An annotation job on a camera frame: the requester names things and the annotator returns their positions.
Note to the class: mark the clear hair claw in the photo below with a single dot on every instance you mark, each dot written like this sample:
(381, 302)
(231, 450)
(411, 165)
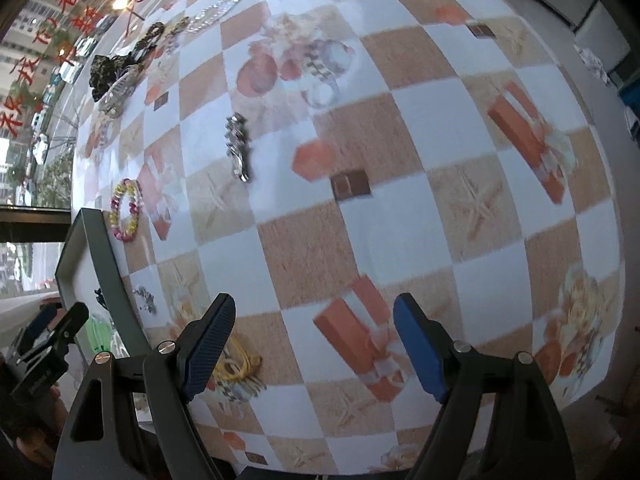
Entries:
(117, 95)

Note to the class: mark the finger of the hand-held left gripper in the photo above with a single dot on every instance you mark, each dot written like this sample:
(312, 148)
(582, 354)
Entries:
(37, 322)
(72, 322)

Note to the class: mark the checked printed tablecloth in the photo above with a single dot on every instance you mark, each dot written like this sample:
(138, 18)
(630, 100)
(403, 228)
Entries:
(350, 220)

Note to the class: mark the white patterned cloth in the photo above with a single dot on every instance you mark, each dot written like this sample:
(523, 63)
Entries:
(592, 65)

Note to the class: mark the grey shallow tray box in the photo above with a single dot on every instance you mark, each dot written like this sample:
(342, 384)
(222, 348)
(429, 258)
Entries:
(107, 265)

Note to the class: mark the person's left hand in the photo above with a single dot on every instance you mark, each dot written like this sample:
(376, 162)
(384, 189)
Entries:
(50, 430)

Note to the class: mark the blue box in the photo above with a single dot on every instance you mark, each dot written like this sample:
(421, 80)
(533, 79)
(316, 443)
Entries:
(632, 115)

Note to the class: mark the small black claw clip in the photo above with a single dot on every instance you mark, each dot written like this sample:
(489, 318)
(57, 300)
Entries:
(101, 299)

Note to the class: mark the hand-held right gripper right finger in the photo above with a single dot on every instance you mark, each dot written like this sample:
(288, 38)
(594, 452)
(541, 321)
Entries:
(420, 347)

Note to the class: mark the leopard print scrunchie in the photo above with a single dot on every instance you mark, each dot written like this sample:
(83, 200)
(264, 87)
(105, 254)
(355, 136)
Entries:
(107, 72)

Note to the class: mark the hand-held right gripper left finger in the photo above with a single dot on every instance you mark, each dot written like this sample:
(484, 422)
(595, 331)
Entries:
(210, 347)

